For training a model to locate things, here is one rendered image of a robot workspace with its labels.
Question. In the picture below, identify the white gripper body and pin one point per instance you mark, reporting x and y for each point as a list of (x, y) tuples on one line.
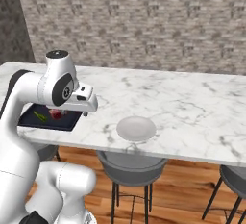
[(84, 105)]

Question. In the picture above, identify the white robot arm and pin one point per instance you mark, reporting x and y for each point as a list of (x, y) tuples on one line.
[(19, 157)]

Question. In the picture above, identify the pinkish brown steak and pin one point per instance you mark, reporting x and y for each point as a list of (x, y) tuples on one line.
[(65, 112)]

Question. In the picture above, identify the dark navy tray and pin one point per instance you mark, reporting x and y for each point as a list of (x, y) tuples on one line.
[(65, 122)]

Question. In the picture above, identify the red beet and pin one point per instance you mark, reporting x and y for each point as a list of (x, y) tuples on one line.
[(57, 115)]

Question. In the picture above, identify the green asparagus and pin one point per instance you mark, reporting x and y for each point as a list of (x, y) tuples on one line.
[(40, 116)]

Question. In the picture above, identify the grey stool with black legs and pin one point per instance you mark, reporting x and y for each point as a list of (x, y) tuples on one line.
[(131, 168), (235, 178), (47, 152)]

